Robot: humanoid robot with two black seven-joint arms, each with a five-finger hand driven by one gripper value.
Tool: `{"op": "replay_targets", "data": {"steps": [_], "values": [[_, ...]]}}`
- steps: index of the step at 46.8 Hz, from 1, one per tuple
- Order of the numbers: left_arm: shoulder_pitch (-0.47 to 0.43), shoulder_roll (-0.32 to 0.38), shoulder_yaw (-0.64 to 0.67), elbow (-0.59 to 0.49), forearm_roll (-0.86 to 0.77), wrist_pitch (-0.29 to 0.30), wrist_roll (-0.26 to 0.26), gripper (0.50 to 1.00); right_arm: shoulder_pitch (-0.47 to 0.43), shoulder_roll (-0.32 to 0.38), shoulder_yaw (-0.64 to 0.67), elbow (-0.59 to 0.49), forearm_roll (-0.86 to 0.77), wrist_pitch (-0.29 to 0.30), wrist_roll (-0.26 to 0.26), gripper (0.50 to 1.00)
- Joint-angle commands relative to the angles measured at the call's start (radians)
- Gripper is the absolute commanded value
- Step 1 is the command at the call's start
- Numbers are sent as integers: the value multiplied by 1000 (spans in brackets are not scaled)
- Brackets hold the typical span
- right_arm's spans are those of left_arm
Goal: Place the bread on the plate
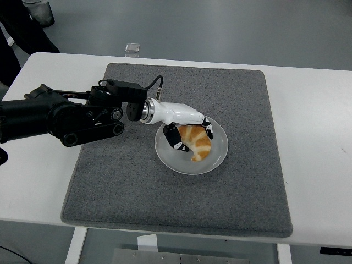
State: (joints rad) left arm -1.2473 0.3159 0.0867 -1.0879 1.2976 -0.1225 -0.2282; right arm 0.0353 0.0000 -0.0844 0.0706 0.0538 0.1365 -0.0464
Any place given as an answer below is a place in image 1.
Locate person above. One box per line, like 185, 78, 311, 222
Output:
0, 0, 61, 86

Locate black table control panel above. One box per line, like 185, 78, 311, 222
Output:
320, 246, 352, 255

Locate black floor cable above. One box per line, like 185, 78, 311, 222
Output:
0, 243, 30, 264

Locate white table leg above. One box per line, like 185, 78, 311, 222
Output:
276, 243, 293, 264
64, 227, 88, 264

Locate grey felt mat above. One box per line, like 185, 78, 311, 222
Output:
60, 62, 294, 238

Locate grey mesh waste bin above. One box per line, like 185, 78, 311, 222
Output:
21, 0, 55, 28

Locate pale grey round plate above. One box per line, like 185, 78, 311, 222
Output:
154, 115, 229, 175

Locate orange white croissant bread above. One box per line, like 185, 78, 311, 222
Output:
177, 125, 212, 162

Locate grey metal plate with screws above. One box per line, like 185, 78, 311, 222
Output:
112, 247, 250, 264

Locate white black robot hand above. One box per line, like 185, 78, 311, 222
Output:
151, 101, 215, 153

